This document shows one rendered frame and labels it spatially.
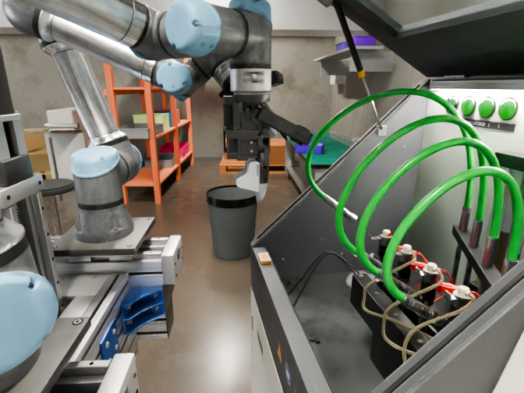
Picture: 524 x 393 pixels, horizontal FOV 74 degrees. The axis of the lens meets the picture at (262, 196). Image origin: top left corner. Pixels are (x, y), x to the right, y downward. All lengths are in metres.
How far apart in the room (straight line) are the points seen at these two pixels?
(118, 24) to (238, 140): 0.26
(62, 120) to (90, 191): 4.80
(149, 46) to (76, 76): 0.49
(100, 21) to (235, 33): 0.20
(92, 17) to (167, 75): 0.30
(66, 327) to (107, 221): 0.37
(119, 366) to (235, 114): 0.47
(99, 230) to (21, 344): 0.58
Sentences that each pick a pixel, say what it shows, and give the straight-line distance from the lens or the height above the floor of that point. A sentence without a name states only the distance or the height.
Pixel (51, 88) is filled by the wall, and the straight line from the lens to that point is 7.76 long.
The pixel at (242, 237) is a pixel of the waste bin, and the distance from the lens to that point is 2.96.
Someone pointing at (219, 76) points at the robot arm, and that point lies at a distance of 0.98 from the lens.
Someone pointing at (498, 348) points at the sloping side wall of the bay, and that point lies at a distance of 0.60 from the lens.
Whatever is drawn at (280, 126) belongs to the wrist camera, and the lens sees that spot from 0.66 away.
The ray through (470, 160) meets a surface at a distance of 0.91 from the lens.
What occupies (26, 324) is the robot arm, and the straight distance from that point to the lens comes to 0.45.
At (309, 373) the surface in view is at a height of 0.95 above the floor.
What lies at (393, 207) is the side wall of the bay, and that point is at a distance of 1.22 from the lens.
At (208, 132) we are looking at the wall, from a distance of 7.03.
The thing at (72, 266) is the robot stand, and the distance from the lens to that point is 1.08.
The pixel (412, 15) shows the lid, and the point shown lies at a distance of 1.00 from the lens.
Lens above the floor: 1.43
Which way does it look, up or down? 18 degrees down
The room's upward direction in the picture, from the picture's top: straight up
